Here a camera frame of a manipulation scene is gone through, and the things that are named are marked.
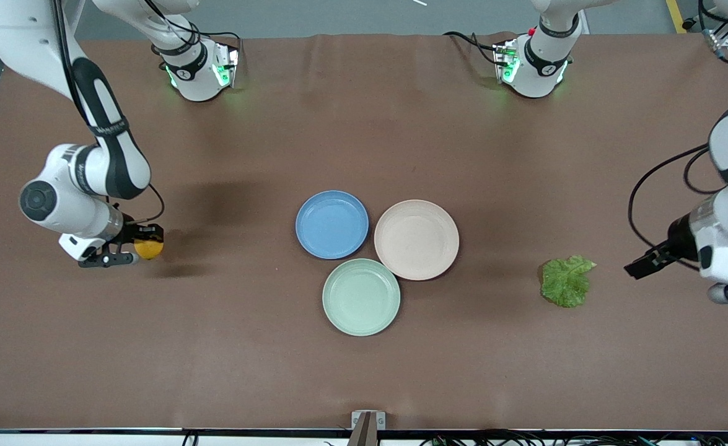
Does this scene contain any silver connector block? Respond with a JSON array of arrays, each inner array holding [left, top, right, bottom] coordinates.
[[701, 28, 728, 61]]

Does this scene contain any long black left arm cable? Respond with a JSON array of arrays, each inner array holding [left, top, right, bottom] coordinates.
[[628, 144, 711, 273]]

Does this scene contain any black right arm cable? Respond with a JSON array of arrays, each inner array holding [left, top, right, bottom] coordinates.
[[107, 183, 166, 225]]

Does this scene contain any blue round plate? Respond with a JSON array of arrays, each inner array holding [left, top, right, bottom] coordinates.
[[295, 190, 369, 260]]

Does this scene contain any yellow lemon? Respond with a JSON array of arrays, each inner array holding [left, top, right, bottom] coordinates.
[[134, 238, 165, 261]]

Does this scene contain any green round plate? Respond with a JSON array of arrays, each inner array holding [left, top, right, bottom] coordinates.
[[322, 258, 401, 337]]

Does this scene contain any green lettuce leaf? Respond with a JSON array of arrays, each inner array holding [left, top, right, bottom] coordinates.
[[539, 255, 597, 308]]

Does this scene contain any grey metal camera bracket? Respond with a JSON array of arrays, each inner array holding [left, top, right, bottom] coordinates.
[[351, 410, 387, 446]]

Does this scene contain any short black left arm cable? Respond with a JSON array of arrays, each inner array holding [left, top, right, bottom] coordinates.
[[683, 149, 727, 196]]

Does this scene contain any pink round plate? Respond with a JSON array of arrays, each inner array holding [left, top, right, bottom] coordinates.
[[374, 199, 460, 281]]

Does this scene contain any brown table cloth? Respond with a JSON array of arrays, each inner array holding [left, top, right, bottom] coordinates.
[[0, 32, 728, 432]]

